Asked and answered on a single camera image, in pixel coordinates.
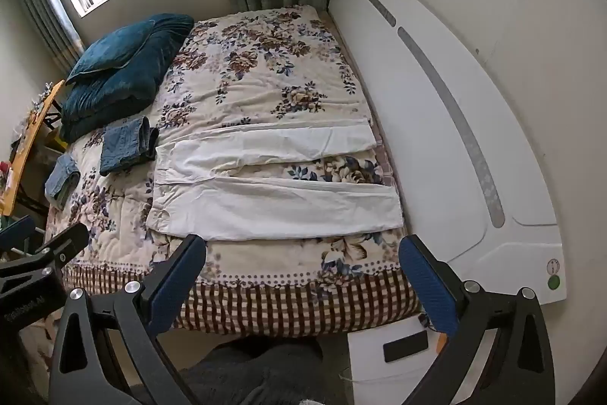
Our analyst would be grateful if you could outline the grey striped curtain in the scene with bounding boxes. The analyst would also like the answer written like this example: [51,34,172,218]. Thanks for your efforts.
[9,0,83,78]

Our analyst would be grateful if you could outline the white pants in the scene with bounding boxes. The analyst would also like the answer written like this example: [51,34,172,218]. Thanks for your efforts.
[145,117,405,242]

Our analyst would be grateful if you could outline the floral blanket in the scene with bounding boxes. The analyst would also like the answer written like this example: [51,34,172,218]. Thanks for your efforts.
[45,4,423,337]

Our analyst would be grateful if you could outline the folded dark blue jeans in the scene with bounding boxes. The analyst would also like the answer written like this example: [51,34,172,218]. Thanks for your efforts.
[99,117,160,177]

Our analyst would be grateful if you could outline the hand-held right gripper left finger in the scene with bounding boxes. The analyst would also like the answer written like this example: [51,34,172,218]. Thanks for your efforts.
[47,234,208,405]

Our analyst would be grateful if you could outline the white bedside cabinet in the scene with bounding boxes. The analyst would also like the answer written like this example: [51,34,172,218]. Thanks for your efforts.
[346,315,470,387]

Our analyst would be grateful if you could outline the folded light blue jeans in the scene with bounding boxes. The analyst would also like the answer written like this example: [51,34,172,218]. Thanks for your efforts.
[45,154,81,209]

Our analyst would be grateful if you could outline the wooden table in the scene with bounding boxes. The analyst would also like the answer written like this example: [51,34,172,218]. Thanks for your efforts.
[0,80,66,216]

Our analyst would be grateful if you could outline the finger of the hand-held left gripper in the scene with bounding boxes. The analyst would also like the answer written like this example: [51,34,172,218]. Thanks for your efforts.
[0,215,38,250]
[0,222,91,280]

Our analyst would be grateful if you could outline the white headboard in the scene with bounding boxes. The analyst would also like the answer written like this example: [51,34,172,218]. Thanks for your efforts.
[327,0,565,306]

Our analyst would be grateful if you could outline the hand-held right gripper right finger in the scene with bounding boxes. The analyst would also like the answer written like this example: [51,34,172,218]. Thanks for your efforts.
[398,234,557,405]

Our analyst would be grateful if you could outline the teal pillow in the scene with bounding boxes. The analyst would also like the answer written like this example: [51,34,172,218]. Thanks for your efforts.
[65,20,157,85]

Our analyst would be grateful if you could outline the teal quilt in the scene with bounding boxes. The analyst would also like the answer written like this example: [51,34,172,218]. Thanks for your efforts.
[59,13,195,144]

